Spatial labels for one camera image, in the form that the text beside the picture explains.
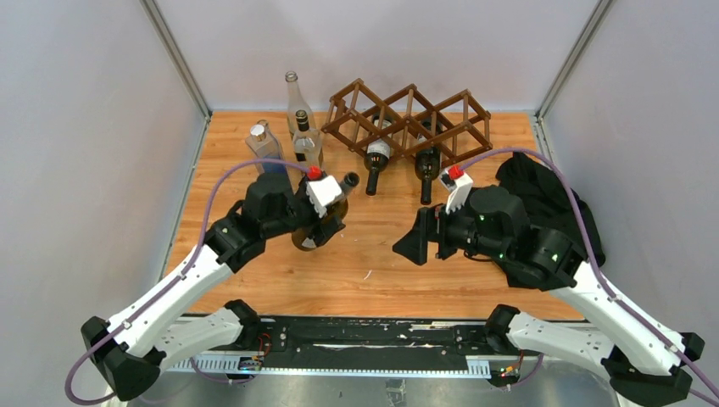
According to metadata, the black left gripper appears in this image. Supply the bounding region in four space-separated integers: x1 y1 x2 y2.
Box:
264 173 346 246

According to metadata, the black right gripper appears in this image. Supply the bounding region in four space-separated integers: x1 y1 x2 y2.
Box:
390 193 507 264

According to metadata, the dark wine bottle silver neck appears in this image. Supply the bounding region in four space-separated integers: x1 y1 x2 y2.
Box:
289 170 360 251

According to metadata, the dark wine bottle white label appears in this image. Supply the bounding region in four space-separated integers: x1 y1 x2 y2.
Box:
364 137 391 196

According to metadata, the clear whisky bottle black label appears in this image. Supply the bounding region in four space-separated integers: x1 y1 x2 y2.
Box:
293 109 324 169

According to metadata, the blue square bottle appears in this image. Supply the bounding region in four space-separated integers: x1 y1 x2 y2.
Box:
245 120 288 176

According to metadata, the clear bottle with dark label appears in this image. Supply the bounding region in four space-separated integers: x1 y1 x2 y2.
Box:
285 70 317 137

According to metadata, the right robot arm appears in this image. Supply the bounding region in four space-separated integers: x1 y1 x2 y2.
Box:
393 186 704 406

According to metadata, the brown wooden wine rack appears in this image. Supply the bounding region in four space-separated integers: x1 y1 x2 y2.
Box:
320 78 493 168

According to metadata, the black cloth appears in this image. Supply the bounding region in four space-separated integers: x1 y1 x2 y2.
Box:
493 149 606 290

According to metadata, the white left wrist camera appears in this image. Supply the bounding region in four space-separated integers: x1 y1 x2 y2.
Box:
306 176 344 218

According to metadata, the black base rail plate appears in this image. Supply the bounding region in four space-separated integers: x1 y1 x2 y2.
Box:
204 314 543 376

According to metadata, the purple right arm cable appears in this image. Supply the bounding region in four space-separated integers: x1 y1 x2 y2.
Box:
457 148 719 407

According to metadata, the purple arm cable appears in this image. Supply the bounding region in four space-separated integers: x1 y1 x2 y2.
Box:
457 148 719 407
64 159 313 407

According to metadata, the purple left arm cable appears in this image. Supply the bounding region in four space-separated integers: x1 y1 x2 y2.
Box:
64 159 313 407

